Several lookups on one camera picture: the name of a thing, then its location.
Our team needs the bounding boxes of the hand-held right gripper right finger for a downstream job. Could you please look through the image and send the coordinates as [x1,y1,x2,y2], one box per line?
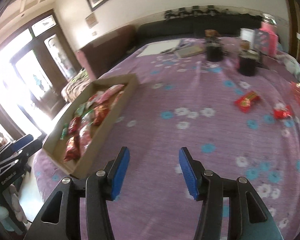
[178,146,285,240]

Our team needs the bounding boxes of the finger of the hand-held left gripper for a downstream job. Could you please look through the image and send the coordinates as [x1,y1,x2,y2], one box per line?
[0,134,35,161]
[0,141,43,175]

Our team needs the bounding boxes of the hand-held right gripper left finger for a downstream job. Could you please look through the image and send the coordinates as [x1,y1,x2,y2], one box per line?
[24,146,130,240]

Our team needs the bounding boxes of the cardboard box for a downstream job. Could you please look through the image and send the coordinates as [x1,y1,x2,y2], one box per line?
[42,73,140,180]

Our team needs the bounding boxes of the pile of assorted snack packets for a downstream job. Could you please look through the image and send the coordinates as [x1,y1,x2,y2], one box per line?
[60,84,127,163]

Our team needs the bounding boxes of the purple floral tablecloth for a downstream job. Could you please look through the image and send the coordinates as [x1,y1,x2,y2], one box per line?
[31,36,300,240]

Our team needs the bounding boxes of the patterned blanket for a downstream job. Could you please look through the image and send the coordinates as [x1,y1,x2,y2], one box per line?
[61,69,96,103]

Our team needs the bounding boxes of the wooden glass door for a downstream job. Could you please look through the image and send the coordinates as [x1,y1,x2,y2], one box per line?
[9,8,81,137]

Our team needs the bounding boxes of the red gold-trimmed snack bar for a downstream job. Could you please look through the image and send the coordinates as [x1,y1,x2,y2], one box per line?
[234,91,261,113]

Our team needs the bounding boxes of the pink fuzzy cloth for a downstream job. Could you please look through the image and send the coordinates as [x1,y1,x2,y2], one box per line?
[76,51,96,81]

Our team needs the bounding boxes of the red foil candy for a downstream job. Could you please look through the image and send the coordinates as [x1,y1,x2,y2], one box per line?
[273,102,293,120]

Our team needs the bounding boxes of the notebook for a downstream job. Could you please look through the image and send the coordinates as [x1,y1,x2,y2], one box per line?
[174,44,206,59]

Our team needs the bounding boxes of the black jar with cork lid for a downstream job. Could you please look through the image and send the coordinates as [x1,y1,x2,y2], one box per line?
[238,40,260,77]
[205,29,225,62]

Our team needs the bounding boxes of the brown sofa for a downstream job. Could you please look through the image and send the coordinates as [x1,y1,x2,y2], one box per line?
[76,24,138,81]

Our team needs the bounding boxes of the white paper sheet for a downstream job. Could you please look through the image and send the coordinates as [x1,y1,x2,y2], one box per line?
[137,39,183,58]

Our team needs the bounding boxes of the black sofa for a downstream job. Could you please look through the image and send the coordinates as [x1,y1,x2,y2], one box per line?
[136,12,263,46]

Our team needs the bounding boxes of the white cup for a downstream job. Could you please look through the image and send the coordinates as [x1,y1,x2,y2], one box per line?
[240,28,256,42]

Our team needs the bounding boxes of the white cloth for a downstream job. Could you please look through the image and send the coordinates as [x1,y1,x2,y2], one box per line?
[277,52,300,81]

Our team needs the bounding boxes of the pink bottle with knit sleeve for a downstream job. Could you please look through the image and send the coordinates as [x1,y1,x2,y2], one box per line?
[261,14,280,57]

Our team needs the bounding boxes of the small wall sign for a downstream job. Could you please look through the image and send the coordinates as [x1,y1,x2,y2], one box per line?
[86,14,98,28]

